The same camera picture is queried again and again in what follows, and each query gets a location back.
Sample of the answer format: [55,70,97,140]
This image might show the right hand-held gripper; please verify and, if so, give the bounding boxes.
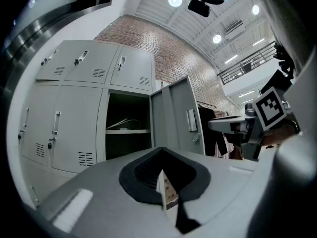
[208,69,293,162]

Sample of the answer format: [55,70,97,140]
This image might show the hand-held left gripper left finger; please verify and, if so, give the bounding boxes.
[36,147,184,238]

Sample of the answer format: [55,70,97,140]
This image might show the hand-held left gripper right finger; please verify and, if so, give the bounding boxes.
[162,147,259,238]

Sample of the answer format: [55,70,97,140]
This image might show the grey locker door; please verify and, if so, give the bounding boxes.
[149,75,207,156]

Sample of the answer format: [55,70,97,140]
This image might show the grey metal locker cabinet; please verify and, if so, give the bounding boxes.
[17,39,207,208]

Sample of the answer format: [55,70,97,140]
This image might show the person's right hand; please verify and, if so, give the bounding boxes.
[262,121,301,149]

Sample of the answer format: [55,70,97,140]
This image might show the black hanging garment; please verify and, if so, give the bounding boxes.
[198,107,230,158]

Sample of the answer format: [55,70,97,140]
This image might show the pink hanging garment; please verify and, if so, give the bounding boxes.
[214,132,235,160]

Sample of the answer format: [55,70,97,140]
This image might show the black clothes rack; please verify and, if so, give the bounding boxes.
[197,102,232,116]

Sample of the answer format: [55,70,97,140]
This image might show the black metal railing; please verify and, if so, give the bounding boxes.
[217,40,277,85]

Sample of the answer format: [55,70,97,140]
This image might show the ceiling air vent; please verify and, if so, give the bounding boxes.
[224,20,244,35]

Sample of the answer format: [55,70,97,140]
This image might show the person's grey shirt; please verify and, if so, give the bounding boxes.
[250,0,317,104]

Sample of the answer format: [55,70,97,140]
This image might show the grey elevator door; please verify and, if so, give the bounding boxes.
[13,0,84,28]

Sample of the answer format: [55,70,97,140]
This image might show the white cable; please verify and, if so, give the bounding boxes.
[106,118,142,131]

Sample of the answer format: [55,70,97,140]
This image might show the black head-worn camera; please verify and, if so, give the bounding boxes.
[187,0,211,18]

